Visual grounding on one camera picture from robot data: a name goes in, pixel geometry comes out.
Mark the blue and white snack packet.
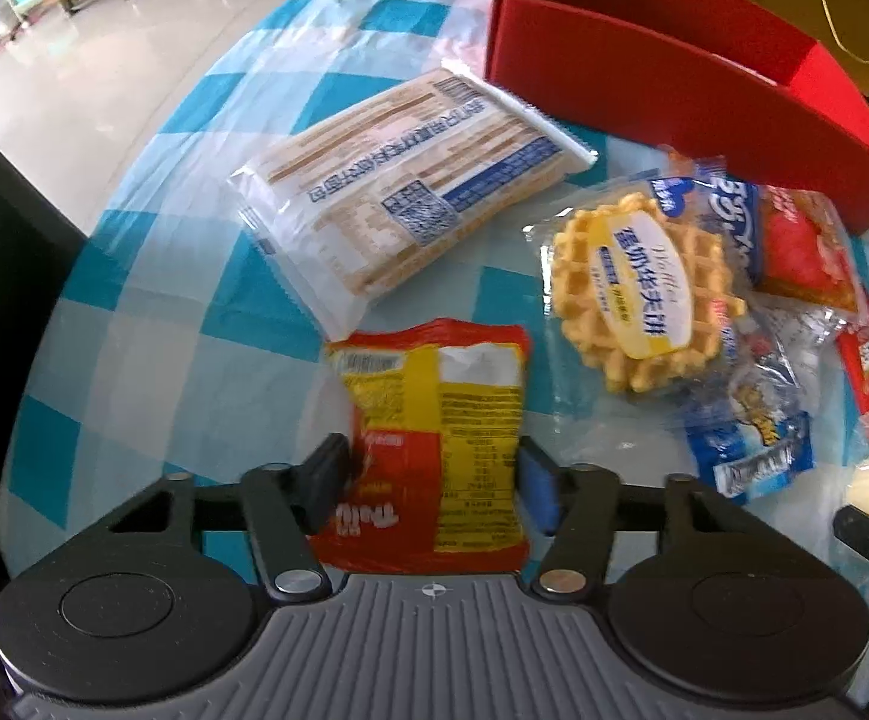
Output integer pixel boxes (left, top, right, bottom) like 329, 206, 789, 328
659, 154, 769, 286

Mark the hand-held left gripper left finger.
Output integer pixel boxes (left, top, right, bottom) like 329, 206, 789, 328
108, 433, 350, 605

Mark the waffle packet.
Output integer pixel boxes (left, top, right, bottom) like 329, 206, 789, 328
522, 172, 761, 398

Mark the red and orange snack packet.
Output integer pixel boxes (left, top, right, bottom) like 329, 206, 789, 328
753, 184, 869, 316

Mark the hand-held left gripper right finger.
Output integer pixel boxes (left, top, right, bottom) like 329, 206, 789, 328
516, 435, 754, 593

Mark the white clear snack packet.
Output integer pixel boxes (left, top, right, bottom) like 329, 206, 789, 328
749, 292, 855, 391

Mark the small blue snack packet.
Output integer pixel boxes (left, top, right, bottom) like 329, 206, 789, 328
685, 315, 814, 503

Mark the red cardboard box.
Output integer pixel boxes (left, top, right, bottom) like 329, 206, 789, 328
485, 0, 869, 237

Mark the blue checkered tablecloth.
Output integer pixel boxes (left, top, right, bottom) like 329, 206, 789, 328
0, 0, 869, 698

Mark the yellow and red snack packet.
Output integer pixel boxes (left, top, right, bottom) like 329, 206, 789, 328
312, 319, 534, 569

